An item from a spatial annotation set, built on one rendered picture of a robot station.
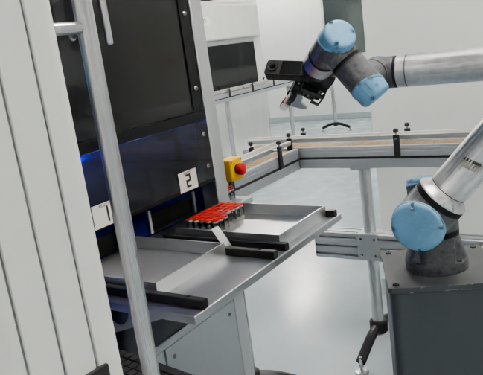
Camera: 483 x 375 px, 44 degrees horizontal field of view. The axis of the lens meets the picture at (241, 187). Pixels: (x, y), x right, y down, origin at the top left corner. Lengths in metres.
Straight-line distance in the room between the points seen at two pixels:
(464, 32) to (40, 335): 2.48
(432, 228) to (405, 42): 1.78
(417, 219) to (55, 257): 0.82
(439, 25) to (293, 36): 7.80
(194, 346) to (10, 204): 1.25
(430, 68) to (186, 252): 0.75
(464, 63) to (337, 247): 1.43
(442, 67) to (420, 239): 0.39
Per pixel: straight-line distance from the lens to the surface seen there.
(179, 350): 1.85
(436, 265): 1.52
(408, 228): 1.36
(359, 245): 2.64
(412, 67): 1.45
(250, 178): 2.28
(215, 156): 1.92
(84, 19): 0.81
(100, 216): 1.56
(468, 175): 1.33
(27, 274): 0.75
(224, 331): 2.02
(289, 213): 1.79
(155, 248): 1.67
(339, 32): 1.35
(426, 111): 3.02
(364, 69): 1.35
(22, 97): 0.73
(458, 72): 1.43
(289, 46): 10.72
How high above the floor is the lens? 1.38
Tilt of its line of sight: 13 degrees down
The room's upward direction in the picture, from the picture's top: 8 degrees counter-clockwise
